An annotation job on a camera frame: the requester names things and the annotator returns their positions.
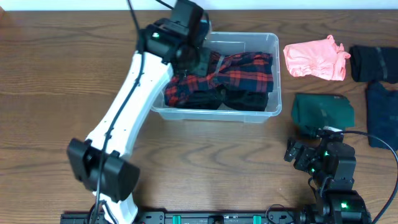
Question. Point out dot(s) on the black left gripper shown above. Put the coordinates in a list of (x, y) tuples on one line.
[(195, 62)]

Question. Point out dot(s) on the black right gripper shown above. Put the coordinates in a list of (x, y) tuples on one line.
[(308, 150)]

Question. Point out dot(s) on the dark green garment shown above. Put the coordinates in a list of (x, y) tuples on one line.
[(312, 112)]

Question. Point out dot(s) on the red navy plaid shirt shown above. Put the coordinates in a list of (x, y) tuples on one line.
[(250, 71)]

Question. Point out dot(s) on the pink garment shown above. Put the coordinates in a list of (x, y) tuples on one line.
[(319, 58)]

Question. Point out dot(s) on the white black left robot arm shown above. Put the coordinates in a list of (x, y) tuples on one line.
[(101, 161)]

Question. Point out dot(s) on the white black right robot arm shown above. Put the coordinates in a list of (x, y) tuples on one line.
[(331, 168)]

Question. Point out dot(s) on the clear plastic storage bin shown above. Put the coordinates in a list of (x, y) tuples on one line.
[(230, 43)]

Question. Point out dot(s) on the navy folded garment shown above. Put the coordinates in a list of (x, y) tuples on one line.
[(382, 113)]

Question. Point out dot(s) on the black folded garment with tape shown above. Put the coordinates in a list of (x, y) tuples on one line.
[(370, 64)]

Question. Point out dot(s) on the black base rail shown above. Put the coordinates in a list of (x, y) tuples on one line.
[(273, 216)]

